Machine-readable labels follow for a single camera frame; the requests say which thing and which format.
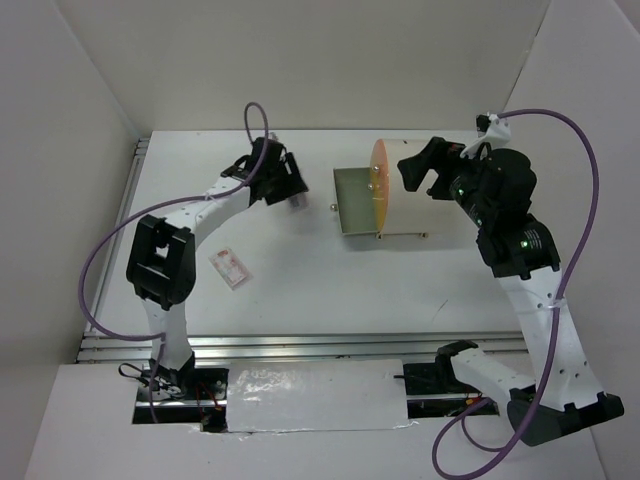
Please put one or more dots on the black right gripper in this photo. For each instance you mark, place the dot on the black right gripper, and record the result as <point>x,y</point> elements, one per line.
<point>441,154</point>

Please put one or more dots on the clear false lashes box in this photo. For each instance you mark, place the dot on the clear false lashes box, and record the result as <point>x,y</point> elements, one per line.
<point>298,202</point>

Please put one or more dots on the clear pink nails box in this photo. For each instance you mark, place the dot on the clear pink nails box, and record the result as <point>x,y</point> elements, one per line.
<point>232,271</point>

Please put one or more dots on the cream cylindrical drawer organizer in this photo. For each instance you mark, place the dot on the cream cylindrical drawer organizer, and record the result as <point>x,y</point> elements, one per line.
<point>407,213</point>

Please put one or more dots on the white foil-taped cover panel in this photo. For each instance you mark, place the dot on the white foil-taped cover panel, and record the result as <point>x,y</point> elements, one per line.
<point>337,395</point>

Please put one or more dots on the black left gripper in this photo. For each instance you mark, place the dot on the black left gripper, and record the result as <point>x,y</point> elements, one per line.
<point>293,183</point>

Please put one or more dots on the orange top drawer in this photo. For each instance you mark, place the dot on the orange top drawer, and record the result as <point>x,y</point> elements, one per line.
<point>379,156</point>

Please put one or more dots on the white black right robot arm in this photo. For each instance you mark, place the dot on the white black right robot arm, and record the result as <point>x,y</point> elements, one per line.
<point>494,188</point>

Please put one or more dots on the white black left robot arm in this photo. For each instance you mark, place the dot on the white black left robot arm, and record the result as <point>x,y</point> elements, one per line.
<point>162,261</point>

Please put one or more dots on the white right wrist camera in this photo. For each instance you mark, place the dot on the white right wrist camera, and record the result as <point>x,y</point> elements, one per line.
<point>493,132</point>

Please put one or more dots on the orange drawer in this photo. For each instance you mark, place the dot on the orange drawer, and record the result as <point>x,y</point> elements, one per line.
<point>379,156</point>
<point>379,181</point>

